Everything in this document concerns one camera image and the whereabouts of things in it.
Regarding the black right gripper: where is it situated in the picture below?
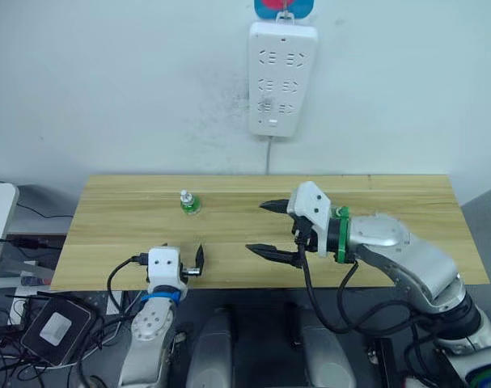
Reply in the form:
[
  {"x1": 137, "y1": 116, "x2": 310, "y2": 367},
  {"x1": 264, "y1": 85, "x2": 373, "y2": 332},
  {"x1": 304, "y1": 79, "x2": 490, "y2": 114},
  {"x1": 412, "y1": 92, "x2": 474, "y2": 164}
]
[{"x1": 245, "y1": 198, "x2": 320, "y2": 269}]

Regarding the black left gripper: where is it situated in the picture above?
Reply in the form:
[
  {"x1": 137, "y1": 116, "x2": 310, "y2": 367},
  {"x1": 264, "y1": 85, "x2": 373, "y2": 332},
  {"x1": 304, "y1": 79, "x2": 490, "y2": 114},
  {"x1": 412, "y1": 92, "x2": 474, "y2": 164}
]
[{"x1": 162, "y1": 242, "x2": 207, "y2": 280}]

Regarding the green liquid repellent bottle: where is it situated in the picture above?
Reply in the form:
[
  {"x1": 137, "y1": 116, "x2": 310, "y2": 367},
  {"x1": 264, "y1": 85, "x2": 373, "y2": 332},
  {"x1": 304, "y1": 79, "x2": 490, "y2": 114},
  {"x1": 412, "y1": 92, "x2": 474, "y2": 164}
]
[{"x1": 178, "y1": 188, "x2": 202, "y2": 217}]

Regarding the dark rounded robot leg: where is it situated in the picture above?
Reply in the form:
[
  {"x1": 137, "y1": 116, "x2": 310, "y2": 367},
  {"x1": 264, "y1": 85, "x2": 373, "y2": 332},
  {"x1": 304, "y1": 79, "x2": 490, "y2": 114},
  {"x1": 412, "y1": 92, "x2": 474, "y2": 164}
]
[
  {"x1": 298, "y1": 311, "x2": 358, "y2": 388},
  {"x1": 185, "y1": 307, "x2": 235, "y2": 388}
]

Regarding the black box with white square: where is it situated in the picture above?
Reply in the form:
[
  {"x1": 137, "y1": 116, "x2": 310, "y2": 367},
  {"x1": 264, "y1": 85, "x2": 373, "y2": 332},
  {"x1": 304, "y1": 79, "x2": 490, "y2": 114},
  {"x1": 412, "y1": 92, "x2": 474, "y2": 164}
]
[{"x1": 19, "y1": 296, "x2": 95, "y2": 368}]

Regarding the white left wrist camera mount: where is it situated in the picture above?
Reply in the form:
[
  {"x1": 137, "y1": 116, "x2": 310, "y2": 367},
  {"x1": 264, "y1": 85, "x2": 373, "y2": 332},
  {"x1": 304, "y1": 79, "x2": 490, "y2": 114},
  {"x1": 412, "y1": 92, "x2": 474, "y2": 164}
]
[{"x1": 146, "y1": 247, "x2": 190, "y2": 293}]

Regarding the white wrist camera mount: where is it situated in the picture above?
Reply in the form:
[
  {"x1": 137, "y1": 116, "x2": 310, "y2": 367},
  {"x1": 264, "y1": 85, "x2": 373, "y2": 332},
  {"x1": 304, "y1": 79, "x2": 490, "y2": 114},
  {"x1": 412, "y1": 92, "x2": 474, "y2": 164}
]
[
  {"x1": 146, "y1": 247, "x2": 190, "y2": 293},
  {"x1": 286, "y1": 180, "x2": 333, "y2": 259}
]

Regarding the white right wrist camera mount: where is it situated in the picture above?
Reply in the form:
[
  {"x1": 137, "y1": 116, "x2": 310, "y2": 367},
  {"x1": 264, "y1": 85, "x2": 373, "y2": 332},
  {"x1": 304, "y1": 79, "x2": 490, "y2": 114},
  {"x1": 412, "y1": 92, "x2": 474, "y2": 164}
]
[{"x1": 286, "y1": 180, "x2": 333, "y2": 259}]

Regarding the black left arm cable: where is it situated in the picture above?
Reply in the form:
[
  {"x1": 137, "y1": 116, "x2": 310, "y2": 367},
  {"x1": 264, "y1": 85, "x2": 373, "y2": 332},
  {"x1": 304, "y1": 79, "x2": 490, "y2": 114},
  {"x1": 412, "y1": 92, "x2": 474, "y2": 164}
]
[{"x1": 107, "y1": 252, "x2": 150, "y2": 320}]

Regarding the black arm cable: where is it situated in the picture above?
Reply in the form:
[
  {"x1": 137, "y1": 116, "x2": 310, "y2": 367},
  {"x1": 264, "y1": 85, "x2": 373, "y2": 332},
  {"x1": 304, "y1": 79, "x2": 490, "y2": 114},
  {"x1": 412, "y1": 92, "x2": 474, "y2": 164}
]
[
  {"x1": 107, "y1": 252, "x2": 150, "y2": 320},
  {"x1": 296, "y1": 238, "x2": 418, "y2": 335}
]

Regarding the grey power strip cable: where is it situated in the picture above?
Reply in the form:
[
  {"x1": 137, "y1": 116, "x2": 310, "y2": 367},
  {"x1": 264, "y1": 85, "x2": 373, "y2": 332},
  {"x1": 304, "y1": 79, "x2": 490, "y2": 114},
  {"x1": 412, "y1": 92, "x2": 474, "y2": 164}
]
[{"x1": 265, "y1": 136, "x2": 276, "y2": 176}]

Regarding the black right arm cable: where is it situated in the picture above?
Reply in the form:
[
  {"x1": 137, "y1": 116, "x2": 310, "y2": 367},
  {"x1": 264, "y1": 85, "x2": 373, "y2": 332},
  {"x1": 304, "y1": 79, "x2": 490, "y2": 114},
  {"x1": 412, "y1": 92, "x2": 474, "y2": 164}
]
[{"x1": 296, "y1": 238, "x2": 418, "y2": 335}]

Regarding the thin black floor cable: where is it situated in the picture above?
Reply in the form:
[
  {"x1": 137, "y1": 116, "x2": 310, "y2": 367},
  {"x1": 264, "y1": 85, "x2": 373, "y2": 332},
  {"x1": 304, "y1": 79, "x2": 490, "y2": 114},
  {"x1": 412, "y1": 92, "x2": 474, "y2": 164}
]
[{"x1": 15, "y1": 199, "x2": 74, "y2": 220}]

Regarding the white wall power strip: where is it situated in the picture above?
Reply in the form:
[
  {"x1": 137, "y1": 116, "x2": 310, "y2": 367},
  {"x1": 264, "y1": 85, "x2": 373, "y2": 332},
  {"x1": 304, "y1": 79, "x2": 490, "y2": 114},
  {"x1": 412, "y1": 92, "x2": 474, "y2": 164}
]
[{"x1": 248, "y1": 21, "x2": 320, "y2": 141}]

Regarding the blue and red wall sticker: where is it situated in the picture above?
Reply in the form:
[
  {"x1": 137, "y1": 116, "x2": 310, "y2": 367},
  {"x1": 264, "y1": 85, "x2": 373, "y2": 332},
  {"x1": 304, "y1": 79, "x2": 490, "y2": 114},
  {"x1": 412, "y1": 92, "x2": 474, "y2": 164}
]
[{"x1": 253, "y1": 0, "x2": 316, "y2": 20}]

